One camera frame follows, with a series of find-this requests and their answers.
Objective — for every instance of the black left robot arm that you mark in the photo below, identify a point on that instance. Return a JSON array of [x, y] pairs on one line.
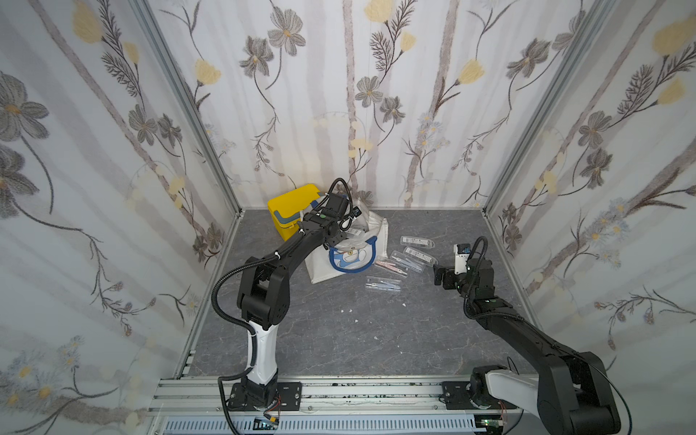
[[264, 296]]

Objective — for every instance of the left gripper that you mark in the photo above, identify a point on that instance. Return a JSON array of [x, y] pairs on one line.
[[339, 239]]

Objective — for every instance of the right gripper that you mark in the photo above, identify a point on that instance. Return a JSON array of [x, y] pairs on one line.
[[448, 275]]

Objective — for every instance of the clear case pink compass right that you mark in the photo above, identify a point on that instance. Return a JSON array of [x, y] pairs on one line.
[[391, 267]]

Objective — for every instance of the white canvas cartoon tote bag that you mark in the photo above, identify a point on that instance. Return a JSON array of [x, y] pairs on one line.
[[356, 250]]

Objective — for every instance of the right arm mounting base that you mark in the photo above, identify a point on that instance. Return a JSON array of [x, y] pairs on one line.
[[459, 396]]

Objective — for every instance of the yellow plastic lidded box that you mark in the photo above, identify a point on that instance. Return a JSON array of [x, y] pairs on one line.
[[286, 210]]

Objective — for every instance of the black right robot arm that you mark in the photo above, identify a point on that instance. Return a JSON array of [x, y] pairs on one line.
[[571, 392]]

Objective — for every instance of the aluminium front rail frame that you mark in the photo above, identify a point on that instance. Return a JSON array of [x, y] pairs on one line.
[[347, 405]]

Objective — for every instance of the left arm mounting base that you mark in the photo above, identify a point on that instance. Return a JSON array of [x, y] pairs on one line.
[[275, 396]]

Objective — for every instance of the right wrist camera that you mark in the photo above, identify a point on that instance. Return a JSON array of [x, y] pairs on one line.
[[461, 258]]

